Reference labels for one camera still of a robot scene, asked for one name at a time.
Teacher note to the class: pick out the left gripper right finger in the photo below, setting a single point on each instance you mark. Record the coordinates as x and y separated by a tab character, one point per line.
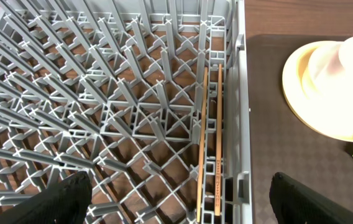
294	202

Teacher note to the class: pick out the grey plastic dish rack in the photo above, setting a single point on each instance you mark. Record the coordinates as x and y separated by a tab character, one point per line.
115	89

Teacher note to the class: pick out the wooden chopstick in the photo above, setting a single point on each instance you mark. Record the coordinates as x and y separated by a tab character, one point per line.
201	149
217	201

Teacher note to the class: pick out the brown serving tray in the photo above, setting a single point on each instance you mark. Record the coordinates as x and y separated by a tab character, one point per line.
279	141

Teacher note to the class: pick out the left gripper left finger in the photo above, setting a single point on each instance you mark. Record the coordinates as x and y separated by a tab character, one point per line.
63	202

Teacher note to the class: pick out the yellow plate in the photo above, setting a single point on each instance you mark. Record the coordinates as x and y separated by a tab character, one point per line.
294	76

